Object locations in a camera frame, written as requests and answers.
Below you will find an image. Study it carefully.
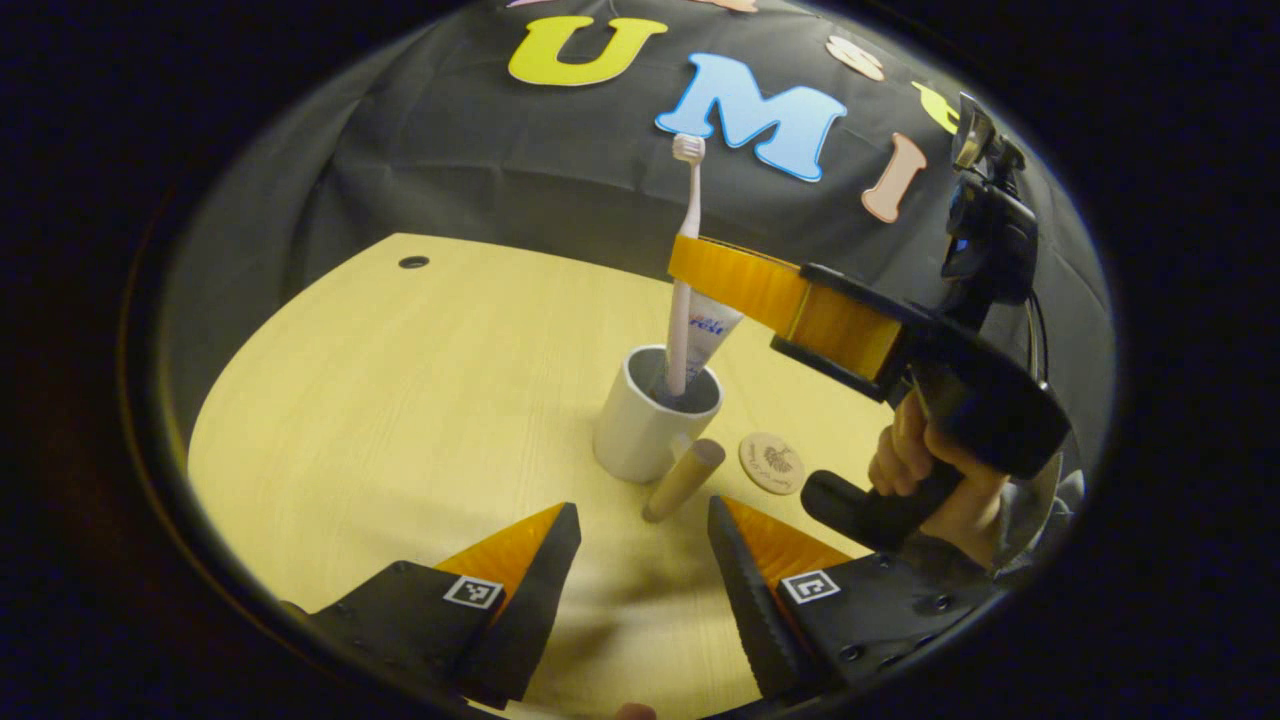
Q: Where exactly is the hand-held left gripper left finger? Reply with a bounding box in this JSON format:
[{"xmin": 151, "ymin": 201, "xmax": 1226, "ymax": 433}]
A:
[{"xmin": 285, "ymin": 502, "xmax": 582, "ymax": 711}]

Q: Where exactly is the black backdrop cloth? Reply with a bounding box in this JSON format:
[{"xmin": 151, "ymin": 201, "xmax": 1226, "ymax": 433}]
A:
[{"xmin": 160, "ymin": 0, "xmax": 1116, "ymax": 481}]

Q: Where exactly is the white cup with wooden handle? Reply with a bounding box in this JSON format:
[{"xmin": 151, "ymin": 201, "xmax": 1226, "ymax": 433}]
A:
[{"xmin": 592, "ymin": 345, "xmax": 727, "ymax": 524}]

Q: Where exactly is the white toothbrush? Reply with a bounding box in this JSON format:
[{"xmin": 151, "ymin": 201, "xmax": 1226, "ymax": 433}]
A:
[{"xmin": 664, "ymin": 134, "xmax": 707, "ymax": 399}]

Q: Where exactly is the round cork coaster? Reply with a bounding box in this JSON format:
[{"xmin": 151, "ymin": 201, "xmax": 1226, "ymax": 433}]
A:
[{"xmin": 739, "ymin": 432, "xmax": 806, "ymax": 496}]

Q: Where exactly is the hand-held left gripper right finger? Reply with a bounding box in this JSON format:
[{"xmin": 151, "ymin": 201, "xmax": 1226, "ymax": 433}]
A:
[{"xmin": 707, "ymin": 495, "xmax": 1001, "ymax": 701}]

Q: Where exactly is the white toothpaste tube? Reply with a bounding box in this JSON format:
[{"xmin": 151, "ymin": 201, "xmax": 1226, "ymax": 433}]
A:
[{"xmin": 685, "ymin": 292, "xmax": 745, "ymax": 386}]

